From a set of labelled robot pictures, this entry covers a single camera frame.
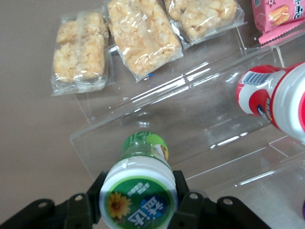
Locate clear-wrapped rice cracker pack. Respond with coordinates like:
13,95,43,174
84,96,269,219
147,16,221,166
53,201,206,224
163,0,246,50
51,10,111,96
104,0,184,83

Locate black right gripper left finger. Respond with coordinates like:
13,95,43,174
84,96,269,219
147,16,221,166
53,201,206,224
66,170,108,229

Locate green gum bottle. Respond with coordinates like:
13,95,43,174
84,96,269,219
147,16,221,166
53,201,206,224
99,131,179,229

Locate red gum bottle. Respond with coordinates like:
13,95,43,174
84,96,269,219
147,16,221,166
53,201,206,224
235,61,305,144

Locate clear acrylic step stand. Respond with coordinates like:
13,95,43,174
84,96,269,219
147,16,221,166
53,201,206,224
69,21,305,229

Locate pink snack pack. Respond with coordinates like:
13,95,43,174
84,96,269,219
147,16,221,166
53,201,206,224
251,0,305,46

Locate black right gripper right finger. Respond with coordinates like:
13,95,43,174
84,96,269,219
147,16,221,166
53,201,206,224
171,170,208,229

